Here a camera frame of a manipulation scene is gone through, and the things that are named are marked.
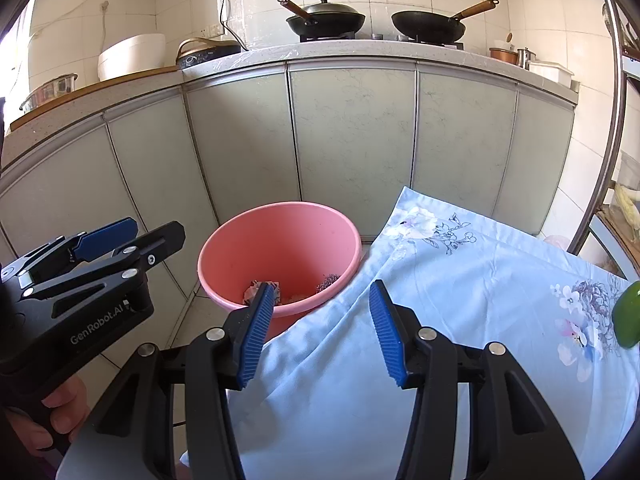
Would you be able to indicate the copper pot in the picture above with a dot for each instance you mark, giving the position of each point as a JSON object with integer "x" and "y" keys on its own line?
{"x": 502, "y": 56}

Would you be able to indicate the white rice cooker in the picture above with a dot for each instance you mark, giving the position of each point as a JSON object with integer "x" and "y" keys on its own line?
{"x": 130, "y": 57}

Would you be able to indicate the person's left hand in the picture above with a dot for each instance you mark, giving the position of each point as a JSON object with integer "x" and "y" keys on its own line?
{"x": 70, "y": 405}

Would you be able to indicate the green bell pepper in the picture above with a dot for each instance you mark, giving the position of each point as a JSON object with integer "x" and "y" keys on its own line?
{"x": 629, "y": 315}

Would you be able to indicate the kitchen counter cabinets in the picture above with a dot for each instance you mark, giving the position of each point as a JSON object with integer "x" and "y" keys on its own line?
{"x": 350, "y": 125}

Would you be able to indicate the black wok with lid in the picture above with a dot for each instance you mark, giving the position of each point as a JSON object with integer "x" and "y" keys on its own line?
{"x": 325, "y": 20}

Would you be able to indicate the open black frying pan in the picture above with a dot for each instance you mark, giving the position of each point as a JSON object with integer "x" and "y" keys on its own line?
{"x": 425, "y": 25}

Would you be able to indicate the clear plastic container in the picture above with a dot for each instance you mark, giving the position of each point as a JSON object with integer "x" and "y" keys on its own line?
{"x": 625, "y": 170}

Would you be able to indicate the steel wool scrubber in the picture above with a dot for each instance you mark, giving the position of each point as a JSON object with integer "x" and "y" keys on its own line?
{"x": 327, "y": 282}

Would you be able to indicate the floral light-blue cloth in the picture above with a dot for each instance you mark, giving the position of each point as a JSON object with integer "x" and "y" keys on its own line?
{"x": 475, "y": 280}

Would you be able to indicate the corn cob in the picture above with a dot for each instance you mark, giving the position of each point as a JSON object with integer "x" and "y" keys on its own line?
{"x": 627, "y": 205}

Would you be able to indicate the small steel pot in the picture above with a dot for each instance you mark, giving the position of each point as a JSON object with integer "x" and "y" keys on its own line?
{"x": 526, "y": 59}

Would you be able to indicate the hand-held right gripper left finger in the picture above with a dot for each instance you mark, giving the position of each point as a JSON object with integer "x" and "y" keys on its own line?
{"x": 255, "y": 340}

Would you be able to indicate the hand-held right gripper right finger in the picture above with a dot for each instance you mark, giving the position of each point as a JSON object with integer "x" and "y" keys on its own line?
{"x": 387, "y": 335}

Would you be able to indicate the gas stove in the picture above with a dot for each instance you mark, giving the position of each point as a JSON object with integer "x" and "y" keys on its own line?
{"x": 327, "y": 36}

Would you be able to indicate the foil wrapper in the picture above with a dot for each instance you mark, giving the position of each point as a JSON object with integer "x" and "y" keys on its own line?
{"x": 251, "y": 291}

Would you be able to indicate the pink plastic bucket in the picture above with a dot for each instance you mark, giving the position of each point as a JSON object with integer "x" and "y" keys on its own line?
{"x": 280, "y": 240}

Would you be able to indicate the white plastic box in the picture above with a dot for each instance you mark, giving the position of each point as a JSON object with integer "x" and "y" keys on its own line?
{"x": 550, "y": 72}

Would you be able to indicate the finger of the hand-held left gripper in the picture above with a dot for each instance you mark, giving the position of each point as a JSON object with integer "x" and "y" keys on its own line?
{"x": 107, "y": 239}
{"x": 160, "y": 245}

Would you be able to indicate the metal shelf rack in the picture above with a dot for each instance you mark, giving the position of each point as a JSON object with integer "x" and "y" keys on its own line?
{"x": 618, "y": 100}

